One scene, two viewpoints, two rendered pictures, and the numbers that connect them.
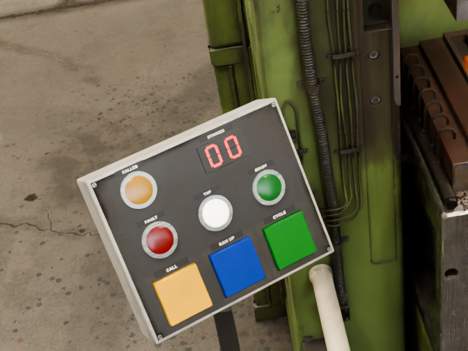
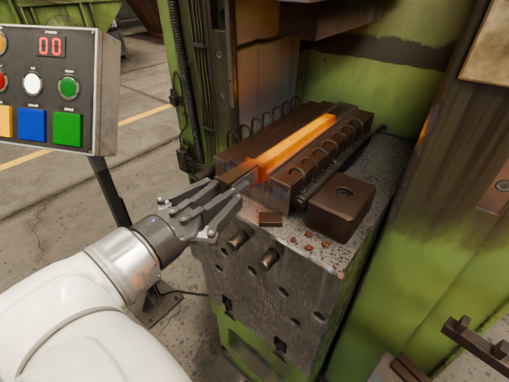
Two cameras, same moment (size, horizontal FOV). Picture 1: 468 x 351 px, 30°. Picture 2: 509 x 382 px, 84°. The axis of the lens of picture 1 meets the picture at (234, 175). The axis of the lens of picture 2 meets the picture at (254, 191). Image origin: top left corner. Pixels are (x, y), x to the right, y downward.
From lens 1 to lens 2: 1.34 m
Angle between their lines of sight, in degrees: 29
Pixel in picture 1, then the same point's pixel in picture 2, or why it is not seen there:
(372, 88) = (219, 86)
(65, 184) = not seen: hidden behind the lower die
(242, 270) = (31, 128)
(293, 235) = (68, 126)
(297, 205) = (82, 110)
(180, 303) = not seen: outside the picture
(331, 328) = not seen: hidden behind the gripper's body
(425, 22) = (341, 95)
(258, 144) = (73, 54)
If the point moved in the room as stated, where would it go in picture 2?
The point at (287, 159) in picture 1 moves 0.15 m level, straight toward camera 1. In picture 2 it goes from (88, 76) to (9, 93)
